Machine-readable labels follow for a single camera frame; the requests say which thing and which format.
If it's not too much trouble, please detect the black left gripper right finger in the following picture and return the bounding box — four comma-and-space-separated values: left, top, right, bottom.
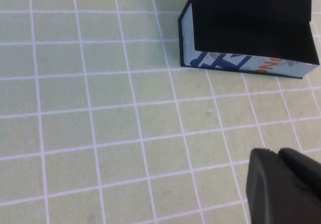
278, 147, 321, 202

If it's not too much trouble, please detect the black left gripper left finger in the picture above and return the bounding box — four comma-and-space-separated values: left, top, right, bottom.
246, 148, 321, 224

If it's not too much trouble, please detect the black printed glasses case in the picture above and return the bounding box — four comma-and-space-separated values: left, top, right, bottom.
178, 0, 320, 80

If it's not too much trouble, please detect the green white grid tablecloth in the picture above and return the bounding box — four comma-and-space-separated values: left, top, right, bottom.
0, 0, 321, 224

